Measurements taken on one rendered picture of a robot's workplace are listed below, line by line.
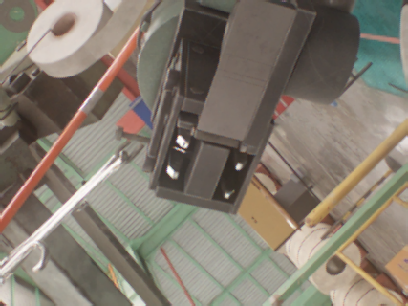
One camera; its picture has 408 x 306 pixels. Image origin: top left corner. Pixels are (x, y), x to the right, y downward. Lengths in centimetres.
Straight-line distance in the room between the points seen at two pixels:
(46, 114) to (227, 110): 72
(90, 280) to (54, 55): 42
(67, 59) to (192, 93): 56
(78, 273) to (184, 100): 71
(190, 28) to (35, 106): 62
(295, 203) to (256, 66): 1043
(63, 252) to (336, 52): 77
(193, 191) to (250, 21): 16
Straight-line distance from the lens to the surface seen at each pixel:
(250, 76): 43
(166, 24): 57
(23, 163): 109
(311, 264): 390
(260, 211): 1053
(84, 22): 103
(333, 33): 45
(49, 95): 113
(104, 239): 109
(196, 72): 50
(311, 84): 45
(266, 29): 41
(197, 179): 48
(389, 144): 437
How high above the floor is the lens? 147
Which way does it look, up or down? 2 degrees down
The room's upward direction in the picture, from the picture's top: 134 degrees counter-clockwise
